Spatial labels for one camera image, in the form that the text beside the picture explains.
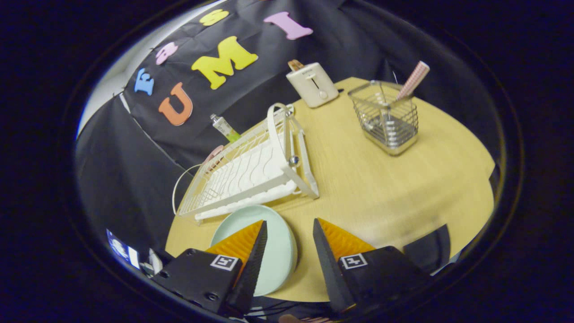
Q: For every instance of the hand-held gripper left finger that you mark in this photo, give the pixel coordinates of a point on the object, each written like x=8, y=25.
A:
x=253, y=264

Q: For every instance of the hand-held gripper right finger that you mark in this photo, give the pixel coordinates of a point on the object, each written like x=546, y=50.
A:
x=326, y=264

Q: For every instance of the mint green plate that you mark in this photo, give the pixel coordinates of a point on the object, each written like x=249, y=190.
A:
x=280, y=242

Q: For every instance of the white dish rack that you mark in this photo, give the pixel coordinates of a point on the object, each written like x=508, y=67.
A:
x=251, y=170

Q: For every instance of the pink divided dish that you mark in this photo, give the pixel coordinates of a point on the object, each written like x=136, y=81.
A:
x=214, y=153

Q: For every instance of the white side table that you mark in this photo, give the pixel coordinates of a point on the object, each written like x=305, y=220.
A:
x=154, y=262

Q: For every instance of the green drink bottle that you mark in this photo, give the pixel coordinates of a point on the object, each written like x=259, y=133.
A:
x=224, y=128

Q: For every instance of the black backdrop cloth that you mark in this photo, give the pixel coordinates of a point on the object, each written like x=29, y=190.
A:
x=125, y=179

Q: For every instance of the white toaster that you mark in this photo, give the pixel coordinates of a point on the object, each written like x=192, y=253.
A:
x=314, y=87

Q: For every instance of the toasted bread slice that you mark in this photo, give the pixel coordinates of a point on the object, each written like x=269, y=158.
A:
x=295, y=65

